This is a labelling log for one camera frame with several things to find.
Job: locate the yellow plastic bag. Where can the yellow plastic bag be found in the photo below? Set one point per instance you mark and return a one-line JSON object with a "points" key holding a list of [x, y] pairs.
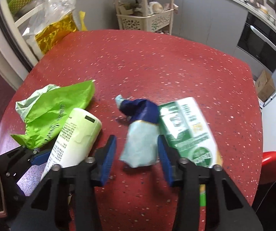
{"points": [[82, 20]]}

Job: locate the green plastic bag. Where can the green plastic bag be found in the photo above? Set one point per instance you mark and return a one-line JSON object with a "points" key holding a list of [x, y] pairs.
{"points": [[51, 110]]}

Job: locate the beige plastic trolley rack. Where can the beige plastic trolley rack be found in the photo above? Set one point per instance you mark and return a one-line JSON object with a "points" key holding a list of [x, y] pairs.
{"points": [[142, 21]]}

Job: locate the small brown cardboard box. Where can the small brown cardboard box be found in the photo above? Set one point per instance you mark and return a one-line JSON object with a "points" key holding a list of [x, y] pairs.
{"points": [[265, 86]]}

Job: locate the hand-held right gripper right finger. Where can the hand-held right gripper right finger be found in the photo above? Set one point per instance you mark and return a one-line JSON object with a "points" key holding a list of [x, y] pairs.
{"points": [[164, 158]]}

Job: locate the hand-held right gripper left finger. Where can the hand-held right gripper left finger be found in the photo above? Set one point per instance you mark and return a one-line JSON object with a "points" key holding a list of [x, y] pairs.
{"points": [[108, 158]]}

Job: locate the clear plastic bag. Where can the clear plastic bag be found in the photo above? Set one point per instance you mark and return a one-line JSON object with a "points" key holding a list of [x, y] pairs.
{"points": [[56, 4]]}

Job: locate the white plastic bottle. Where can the white plastic bottle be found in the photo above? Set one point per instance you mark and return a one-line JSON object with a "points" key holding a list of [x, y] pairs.
{"points": [[77, 134]]}

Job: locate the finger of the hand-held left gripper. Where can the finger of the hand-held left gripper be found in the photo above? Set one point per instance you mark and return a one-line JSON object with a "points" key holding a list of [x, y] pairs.
{"points": [[40, 157]]}

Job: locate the green and white carton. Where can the green and white carton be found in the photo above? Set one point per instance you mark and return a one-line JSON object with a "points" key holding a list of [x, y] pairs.
{"points": [[186, 125]]}

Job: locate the black trash bin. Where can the black trash bin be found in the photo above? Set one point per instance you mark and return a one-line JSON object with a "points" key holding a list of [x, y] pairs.
{"points": [[272, 197]]}

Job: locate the red chair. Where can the red chair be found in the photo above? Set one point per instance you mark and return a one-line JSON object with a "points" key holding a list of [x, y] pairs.
{"points": [[274, 166]]}

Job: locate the black built-in oven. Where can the black built-in oven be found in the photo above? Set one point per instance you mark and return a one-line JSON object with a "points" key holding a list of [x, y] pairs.
{"points": [[260, 43]]}

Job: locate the blue plastic wrapper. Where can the blue plastic wrapper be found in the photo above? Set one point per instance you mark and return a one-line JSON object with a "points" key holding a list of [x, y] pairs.
{"points": [[140, 137]]}

